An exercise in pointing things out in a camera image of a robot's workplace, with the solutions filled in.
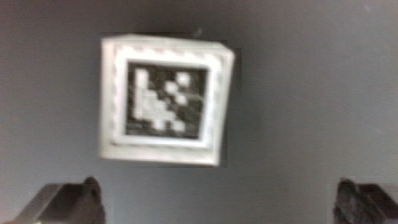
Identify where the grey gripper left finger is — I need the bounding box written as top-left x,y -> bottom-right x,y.
14,177 -> 107,224

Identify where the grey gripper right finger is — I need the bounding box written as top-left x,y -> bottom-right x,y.
332,179 -> 398,224

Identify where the white tagged cube nut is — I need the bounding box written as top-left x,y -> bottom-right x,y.
100,34 -> 235,166

